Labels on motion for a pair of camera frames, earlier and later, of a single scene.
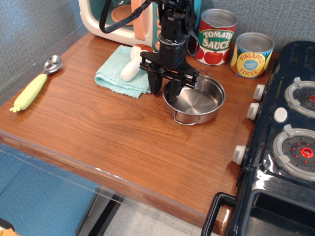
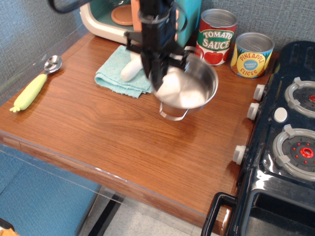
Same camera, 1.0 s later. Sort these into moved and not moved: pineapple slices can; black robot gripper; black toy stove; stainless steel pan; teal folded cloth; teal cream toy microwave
Moved: black robot gripper; stainless steel pan
Not moved: pineapple slices can; teal folded cloth; teal cream toy microwave; black toy stove
